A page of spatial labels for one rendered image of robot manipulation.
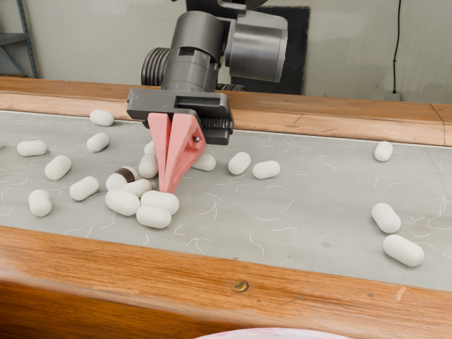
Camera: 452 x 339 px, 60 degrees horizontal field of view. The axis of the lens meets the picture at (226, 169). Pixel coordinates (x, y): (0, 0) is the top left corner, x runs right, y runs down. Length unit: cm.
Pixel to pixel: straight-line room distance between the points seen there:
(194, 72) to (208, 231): 16
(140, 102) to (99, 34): 240
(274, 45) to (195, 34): 8
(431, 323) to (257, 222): 17
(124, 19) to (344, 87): 142
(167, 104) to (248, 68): 10
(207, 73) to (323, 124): 21
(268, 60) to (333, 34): 204
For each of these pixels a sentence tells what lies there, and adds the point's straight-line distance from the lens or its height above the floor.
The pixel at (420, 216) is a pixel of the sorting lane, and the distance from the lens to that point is 41.
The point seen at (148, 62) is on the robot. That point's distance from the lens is 86.
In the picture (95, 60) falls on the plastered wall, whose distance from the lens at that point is 285.
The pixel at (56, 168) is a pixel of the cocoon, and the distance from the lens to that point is 46.
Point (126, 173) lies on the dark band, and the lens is 42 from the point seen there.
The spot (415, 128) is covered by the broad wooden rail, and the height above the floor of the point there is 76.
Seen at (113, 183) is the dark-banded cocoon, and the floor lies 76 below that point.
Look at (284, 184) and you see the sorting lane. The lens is 43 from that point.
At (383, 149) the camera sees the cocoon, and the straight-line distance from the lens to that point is 50.
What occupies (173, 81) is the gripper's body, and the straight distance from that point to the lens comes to 41.
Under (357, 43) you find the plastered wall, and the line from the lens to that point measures 249.
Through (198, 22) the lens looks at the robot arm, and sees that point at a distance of 45.
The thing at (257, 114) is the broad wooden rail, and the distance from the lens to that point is 57.
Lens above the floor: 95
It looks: 27 degrees down
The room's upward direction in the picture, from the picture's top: straight up
